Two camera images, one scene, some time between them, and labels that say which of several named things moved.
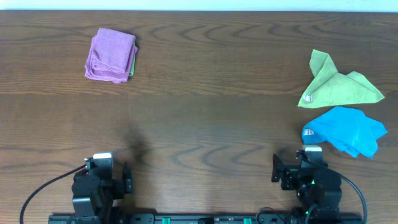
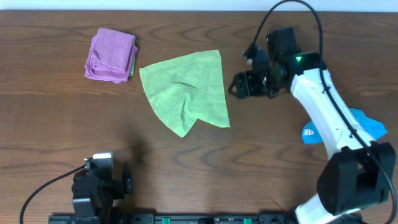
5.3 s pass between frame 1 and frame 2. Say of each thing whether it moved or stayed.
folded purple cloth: stayed
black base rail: stayed
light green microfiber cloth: moved
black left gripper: stayed
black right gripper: moved
